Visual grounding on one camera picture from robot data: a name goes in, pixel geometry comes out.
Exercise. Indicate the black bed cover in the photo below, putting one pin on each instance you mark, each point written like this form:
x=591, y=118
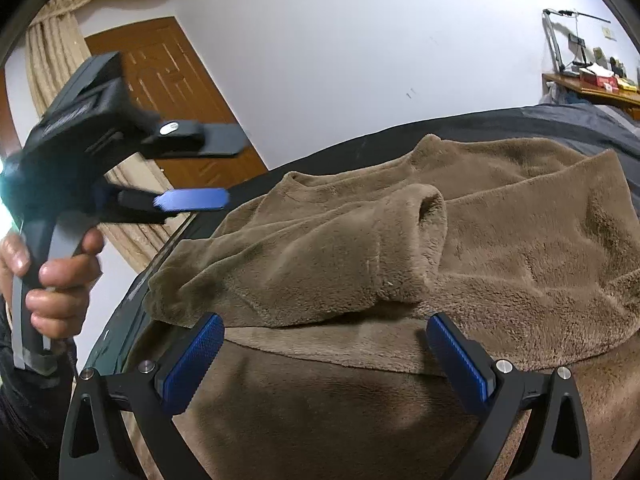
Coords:
x=380, y=147

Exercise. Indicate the wooden door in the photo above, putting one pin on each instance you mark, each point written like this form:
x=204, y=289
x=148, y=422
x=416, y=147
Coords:
x=170, y=80

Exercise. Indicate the red box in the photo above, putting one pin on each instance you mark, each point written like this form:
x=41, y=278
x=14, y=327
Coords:
x=597, y=83

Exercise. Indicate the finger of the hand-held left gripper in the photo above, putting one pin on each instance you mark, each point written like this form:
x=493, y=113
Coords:
x=195, y=199
x=210, y=141

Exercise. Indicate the wooden desk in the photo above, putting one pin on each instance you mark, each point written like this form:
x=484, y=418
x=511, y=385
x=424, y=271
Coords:
x=600, y=97

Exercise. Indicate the white desk lamp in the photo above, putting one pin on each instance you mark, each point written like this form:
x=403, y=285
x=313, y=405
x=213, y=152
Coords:
x=554, y=40

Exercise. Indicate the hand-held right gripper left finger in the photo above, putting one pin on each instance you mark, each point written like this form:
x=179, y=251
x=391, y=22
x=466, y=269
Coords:
x=192, y=360

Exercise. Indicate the brown fleece garment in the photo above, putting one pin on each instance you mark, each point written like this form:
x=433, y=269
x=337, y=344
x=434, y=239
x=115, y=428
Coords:
x=500, y=240

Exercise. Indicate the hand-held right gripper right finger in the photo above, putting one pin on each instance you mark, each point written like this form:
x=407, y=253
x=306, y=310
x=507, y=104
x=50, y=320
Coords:
x=460, y=360

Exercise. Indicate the beige curtain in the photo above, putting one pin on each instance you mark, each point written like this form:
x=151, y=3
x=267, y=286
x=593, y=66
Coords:
x=50, y=50

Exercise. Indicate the person's left hand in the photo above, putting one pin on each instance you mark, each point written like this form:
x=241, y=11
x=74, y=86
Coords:
x=65, y=305

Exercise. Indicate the clear plastic bag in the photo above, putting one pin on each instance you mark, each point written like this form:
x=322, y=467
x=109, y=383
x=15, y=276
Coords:
x=552, y=95

